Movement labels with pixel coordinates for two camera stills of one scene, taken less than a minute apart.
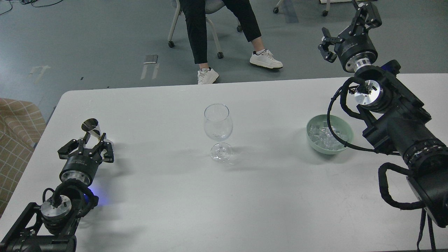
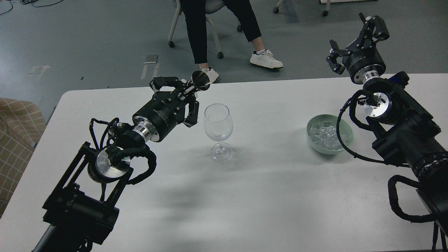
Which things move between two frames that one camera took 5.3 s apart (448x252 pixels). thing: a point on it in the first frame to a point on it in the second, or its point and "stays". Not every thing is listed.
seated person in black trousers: (195, 12) stays
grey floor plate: (151, 59) stays
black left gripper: (82, 166) to (164, 110)
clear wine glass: (218, 125) stays
